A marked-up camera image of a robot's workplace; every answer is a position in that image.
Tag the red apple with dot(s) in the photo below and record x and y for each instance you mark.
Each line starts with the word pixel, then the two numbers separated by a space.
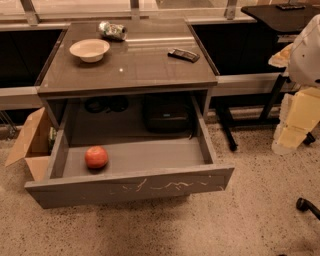
pixel 96 157

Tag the dark device on table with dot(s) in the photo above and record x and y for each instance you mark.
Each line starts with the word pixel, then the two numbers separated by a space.
pixel 291 6

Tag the black snack bar wrapper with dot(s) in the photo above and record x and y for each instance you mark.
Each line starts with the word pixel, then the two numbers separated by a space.
pixel 183 55

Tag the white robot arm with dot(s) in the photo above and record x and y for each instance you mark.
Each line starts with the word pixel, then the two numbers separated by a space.
pixel 304 63

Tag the grey cabinet counter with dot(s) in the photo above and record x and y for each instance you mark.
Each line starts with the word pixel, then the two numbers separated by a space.
pixel 139 64

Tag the white bowl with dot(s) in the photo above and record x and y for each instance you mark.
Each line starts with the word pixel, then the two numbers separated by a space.
pixel 90 50

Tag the black chair caster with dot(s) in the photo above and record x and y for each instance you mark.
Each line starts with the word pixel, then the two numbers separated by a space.
pixel 304 205

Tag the black bag under counter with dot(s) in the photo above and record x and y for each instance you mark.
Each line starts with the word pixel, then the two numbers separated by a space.
pixel 168 113

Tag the cardboard box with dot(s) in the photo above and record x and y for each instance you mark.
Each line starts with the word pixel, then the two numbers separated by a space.
pixel 32 144

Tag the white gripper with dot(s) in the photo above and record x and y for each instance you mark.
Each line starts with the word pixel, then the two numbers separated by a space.
pixel 306 57

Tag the grey open drawer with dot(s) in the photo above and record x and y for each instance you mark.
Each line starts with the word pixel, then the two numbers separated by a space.
pixel 141 165

